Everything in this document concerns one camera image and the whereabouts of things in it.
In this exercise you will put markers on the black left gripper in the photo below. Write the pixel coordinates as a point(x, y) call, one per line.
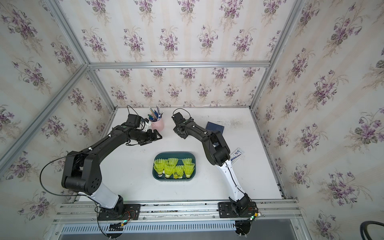
point(150, 138)

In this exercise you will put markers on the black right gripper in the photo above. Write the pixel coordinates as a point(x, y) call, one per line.
point(175, 130)

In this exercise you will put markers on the yellow shuttlecock five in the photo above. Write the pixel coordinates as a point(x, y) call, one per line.
point(159, 166)

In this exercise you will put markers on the yellow shuttlecock eight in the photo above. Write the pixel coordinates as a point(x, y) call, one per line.
point(187, 161)

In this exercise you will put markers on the yellow shuttlecock seven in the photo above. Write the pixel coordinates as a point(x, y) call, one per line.
point(172, 161)

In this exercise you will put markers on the teal plastic storage box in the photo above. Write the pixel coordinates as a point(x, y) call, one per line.
point(180, 156)

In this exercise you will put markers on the yellow shuttlecock twelve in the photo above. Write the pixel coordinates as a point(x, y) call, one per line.
point(189, 169)

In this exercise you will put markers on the yellow shuttlecock nine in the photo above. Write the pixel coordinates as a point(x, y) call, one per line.
point(169, 170)

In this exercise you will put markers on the yellow shuttlecock four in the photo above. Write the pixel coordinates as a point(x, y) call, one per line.
point(178, 172)

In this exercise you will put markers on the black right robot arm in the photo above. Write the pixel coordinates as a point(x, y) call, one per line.
point(218, 154)

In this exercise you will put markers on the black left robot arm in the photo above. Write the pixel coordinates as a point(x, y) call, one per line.
point(82, 172)

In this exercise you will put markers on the pink pen cup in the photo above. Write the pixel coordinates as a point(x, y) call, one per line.
point(158, 125)

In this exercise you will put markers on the pens in cup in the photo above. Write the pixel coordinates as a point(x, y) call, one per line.
point(154, 115)

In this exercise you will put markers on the blue book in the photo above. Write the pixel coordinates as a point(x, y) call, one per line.
point(215, 127)

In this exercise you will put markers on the red blue white packet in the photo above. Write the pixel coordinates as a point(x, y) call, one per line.
point(236, 155)

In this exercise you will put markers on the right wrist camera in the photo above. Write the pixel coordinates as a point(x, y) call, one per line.
point(179, 120)

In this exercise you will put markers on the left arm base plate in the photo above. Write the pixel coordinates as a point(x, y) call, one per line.
point(120, 213)

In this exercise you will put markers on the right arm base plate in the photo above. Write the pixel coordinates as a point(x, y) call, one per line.
point(238, 209)

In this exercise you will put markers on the aluminium front rail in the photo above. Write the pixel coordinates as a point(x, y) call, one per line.
point(174, 211)

